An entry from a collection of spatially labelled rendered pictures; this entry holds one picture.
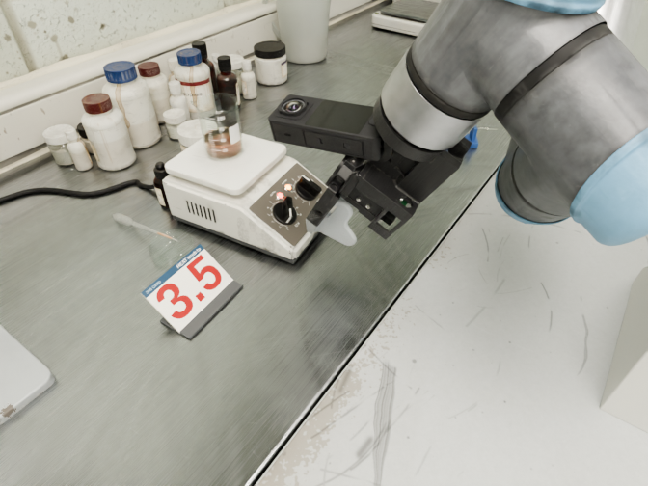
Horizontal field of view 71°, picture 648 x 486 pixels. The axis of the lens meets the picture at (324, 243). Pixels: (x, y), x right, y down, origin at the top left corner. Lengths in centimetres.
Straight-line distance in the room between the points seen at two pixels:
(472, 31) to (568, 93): 7
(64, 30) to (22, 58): 8
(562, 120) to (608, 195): 5
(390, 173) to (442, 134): 8
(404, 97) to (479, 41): 7
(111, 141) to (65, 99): 15
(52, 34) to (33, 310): 49
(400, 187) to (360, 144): 6
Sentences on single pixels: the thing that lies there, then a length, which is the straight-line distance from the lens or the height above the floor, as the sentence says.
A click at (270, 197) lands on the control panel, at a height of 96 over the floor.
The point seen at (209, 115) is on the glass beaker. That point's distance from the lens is 58.
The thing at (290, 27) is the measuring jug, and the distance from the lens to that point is 111.
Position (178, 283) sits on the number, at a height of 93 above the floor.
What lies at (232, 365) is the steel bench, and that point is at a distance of 49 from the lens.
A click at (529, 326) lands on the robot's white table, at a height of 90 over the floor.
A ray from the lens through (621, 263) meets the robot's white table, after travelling 68.
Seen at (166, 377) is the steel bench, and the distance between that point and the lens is 49.
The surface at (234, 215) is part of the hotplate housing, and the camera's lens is 57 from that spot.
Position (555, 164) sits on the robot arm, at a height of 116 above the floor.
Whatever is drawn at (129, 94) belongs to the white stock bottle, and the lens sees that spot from 81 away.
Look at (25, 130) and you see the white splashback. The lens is 88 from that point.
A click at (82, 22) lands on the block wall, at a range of 95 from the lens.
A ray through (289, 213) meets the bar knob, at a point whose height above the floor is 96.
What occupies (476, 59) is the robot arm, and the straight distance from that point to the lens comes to 31.
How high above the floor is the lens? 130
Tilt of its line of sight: 42 degrees down
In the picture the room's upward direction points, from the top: straight up
